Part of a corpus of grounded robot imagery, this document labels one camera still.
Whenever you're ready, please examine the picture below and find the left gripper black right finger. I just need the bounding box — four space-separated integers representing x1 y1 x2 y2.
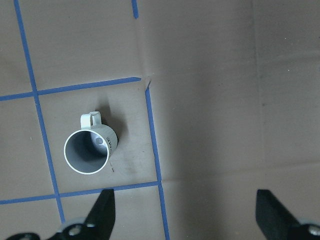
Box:
255 189 320 240

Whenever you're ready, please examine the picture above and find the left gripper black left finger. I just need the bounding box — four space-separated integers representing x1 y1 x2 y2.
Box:
51 189 116 240

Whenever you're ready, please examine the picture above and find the white mug grey inside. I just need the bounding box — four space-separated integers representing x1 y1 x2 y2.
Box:
63 111 118 175

